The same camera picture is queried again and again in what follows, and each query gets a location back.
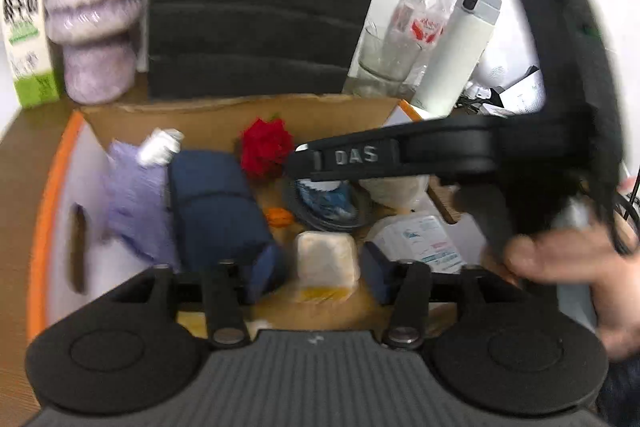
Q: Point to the white wet wipes packet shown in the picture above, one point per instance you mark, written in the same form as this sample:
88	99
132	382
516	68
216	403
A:
420	242

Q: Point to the white papers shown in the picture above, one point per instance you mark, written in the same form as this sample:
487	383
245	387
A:
525	94

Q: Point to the person's blue jeans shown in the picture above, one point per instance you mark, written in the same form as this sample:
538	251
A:
622	397

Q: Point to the white and yellow small box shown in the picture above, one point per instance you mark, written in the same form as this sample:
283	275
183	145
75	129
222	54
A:
327	257

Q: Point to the small orange item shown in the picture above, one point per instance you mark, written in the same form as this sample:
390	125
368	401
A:
278	217

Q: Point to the purple cloth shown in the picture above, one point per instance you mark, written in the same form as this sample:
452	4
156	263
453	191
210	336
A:
137	202

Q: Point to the person's right hand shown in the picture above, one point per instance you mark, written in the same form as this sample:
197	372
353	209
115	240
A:
615	277

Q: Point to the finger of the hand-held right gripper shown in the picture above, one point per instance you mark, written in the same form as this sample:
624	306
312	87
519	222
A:
355	155

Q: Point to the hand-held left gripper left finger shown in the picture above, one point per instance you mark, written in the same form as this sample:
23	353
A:
265	269

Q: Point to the white green milk carton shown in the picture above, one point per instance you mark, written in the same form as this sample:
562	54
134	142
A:
25	32

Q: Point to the white round speaker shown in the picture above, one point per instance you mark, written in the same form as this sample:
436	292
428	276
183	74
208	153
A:
495	69

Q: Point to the white thermos bottle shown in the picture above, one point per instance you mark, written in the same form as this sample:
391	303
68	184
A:
457	47

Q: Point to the clear glass cup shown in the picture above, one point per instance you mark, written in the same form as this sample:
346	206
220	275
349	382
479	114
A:
385	62

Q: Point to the purple fuzzy vase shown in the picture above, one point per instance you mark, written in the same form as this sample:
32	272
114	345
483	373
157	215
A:
92	7

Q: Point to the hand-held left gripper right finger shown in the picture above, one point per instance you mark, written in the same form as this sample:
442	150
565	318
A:
375	269

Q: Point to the red fabric flower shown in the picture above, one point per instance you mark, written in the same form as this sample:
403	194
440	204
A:
266	147

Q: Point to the black paper bag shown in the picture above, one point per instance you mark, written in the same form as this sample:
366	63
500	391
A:
260	7

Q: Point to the red cardboard box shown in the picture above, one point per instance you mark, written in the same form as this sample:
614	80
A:
210	119

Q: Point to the navy blue pouch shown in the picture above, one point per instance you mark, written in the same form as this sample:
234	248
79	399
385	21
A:
215	202

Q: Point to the round tin blue print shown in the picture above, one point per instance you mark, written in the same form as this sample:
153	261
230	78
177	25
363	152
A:
325	204

